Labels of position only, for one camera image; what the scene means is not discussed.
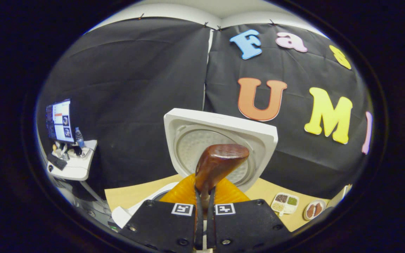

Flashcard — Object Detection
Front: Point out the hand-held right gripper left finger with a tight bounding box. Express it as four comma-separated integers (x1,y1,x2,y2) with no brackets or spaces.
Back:
118,174,205,253

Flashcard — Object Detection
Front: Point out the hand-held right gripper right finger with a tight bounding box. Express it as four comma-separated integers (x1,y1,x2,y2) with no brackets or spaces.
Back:
206,177,293,253

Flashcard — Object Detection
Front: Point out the brown wooden spoon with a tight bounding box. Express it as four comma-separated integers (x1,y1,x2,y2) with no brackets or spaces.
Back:
195,143,250,211

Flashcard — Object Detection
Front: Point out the white rice cooker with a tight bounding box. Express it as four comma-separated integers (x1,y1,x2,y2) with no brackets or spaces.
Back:
112,108,279,229

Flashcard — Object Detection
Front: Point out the white divided dish of beans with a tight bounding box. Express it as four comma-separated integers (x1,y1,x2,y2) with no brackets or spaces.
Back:
271,193,300,216

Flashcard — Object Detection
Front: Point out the white round plate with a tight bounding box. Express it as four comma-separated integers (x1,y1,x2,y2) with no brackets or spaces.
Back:
303,200,327,221

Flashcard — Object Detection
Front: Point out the white side table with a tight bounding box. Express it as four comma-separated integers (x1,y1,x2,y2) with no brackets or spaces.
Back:
47,140,98,181

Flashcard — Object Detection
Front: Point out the blue water bottle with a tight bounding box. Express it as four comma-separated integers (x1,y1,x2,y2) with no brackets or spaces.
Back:
75,127,85,148

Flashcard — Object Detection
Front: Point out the black backdrop cloth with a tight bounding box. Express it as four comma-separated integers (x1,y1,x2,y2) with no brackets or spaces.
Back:
37,17,373,199

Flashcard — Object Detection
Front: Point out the black keyboard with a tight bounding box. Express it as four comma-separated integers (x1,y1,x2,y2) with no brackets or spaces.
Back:
47,154,68,171

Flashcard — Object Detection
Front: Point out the computer monitor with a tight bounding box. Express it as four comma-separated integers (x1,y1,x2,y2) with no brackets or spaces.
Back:
45,99,75,144

